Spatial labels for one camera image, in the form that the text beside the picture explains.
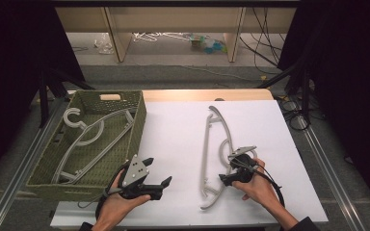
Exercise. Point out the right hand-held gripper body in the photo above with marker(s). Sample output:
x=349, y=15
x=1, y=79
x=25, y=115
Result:
x=244, y=165

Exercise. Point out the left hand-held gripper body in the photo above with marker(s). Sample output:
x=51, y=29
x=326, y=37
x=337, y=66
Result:
x=135, y=173

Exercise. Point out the green woven basket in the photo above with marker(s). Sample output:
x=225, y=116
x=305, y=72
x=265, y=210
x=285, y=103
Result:
x=109, y=166

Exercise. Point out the grey plastic clothes hanger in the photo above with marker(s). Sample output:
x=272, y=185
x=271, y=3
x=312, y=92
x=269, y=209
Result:
x=205, y=144
x=91, y=126

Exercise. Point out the person's right hand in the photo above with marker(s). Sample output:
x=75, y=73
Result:
x=263, y=189

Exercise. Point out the person's left hand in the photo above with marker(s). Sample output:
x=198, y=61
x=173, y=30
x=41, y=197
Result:
x=118, y=207

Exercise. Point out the yellow tape scrap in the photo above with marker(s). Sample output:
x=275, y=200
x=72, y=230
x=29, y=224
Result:
x=263, y=77

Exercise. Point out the black metal stand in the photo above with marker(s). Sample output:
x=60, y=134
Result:
x=43, y=96
x=305, y=93

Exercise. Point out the pile of white hangers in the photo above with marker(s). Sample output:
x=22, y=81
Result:
x=147, y=37

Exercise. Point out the pile of colourful plastic things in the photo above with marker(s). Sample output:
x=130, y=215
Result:
x=210, y=45

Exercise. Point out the clear plastic bag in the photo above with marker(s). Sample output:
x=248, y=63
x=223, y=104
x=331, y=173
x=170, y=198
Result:
x=104, y=43

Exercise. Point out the black curtain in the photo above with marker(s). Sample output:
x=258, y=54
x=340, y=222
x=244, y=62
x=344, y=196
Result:
x=13, y=80
x=350, y=80

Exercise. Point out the beige wooden furniture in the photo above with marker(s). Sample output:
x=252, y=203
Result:
x=179, y=19

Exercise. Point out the aluminium rail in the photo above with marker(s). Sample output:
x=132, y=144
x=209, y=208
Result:
x=330, y=173
x=29, y=154

